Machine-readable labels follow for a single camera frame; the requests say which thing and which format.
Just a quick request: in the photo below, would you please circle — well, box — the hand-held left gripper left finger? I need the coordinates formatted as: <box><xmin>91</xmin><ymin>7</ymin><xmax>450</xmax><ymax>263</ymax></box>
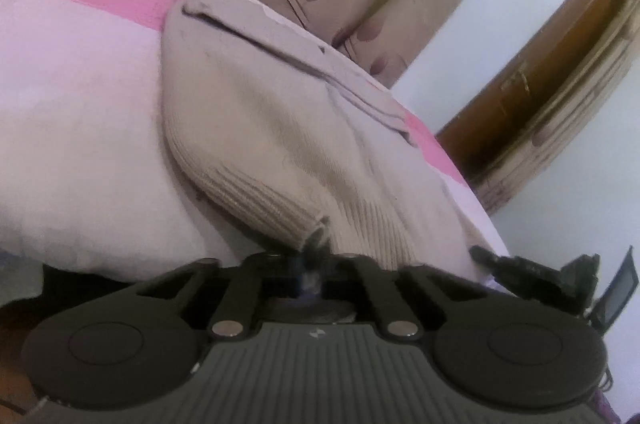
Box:
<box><xmin>127</xmin><ymin>252</ymin><xmax>310</xmax><ymax>339</ymax></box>

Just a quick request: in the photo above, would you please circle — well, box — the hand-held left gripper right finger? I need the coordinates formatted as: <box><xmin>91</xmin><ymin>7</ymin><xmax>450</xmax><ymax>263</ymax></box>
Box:
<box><xmin>322</xmin><ymin>253</ymin><xmax>503</xmax><ymax>339</ymax></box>

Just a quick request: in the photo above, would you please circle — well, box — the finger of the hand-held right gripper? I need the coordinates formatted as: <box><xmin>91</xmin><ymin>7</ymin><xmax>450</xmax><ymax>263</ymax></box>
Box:
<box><xmin>470</xmin><ymin>245</ymin><xmax>566</xmax><ymax>301</ymax></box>

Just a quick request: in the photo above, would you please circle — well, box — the beige knitted garment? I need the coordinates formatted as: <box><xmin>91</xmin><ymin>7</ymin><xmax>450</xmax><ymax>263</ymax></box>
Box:
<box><xmin>160</xmin><ymin>0</ymin><xmax>490</xmax><ymax>279</ymax></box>

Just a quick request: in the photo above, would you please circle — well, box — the brown wooden door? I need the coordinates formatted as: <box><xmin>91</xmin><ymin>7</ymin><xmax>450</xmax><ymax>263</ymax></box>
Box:
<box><xmin>435</xmin><ymin>0</ymin><xmax>629</xmax><ymax>186</ymax></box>

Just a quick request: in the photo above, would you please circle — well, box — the pink and white bed sheet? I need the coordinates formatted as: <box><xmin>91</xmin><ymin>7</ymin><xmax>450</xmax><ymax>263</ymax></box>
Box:
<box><xmin>0</xmin><ymin>0</ymin><xmax>512</xmax><ymax>296</ymax></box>

